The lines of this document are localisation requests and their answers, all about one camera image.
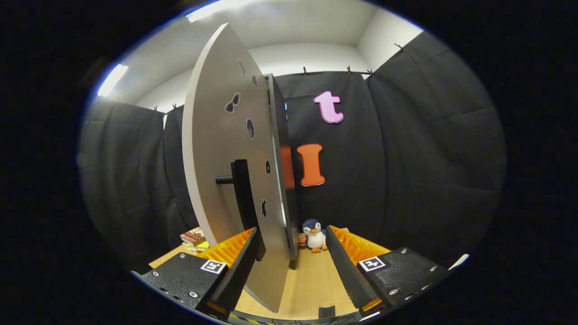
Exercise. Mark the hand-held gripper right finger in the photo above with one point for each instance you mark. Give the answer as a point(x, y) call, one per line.
point(345, 266)

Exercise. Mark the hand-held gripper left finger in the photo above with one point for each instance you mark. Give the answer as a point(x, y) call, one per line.
point(239, 266)

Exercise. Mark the dark grey shoe cabinet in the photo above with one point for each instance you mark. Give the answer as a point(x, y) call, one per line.
point(289, 203)

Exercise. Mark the beige shoe cabinet door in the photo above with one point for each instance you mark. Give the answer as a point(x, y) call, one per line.
point(212, 135)

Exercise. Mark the penguin plush toy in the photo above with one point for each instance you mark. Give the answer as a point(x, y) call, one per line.
point(314, 237)

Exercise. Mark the yellow book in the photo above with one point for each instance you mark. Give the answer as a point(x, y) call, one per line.
point(201, 246)

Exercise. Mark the brown book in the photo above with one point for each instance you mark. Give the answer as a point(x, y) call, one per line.
point(193, 235)

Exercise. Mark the black backdrop cloth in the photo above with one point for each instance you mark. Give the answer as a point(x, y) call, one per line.
point(429, 158)

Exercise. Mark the row of black cloth clips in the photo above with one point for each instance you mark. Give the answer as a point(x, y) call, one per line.
point(348, 70)

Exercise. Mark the narrow ceiling light panel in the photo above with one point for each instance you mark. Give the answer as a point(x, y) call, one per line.
point(112, 80)

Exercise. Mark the wide ceiling light panel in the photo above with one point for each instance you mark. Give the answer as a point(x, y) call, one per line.
point(216, 9)

